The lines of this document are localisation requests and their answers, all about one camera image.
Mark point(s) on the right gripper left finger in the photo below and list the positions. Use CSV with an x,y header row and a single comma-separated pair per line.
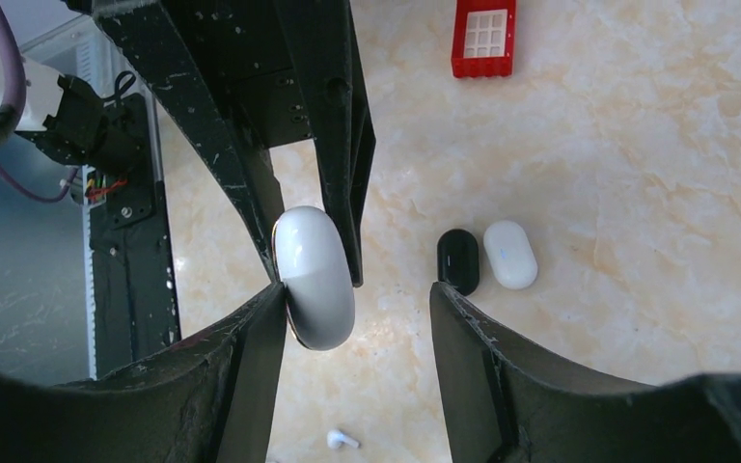
x,y
208,398

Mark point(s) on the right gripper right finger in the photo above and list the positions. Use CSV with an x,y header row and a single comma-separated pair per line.
x,y
505,398

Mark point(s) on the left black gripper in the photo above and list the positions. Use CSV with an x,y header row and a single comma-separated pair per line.
x,y
220,68

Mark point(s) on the white oval charging case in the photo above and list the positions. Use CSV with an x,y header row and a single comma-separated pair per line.
x,y
510,254

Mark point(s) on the white square charging case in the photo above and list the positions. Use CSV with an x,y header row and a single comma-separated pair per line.
x,y
312,264

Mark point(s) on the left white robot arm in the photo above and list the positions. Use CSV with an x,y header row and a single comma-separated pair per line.
x,y
12,96

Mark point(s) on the red toy window brick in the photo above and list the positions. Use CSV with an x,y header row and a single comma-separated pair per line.
x,y
483,38

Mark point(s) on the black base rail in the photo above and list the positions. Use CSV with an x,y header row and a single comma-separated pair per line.
x,y
135,312

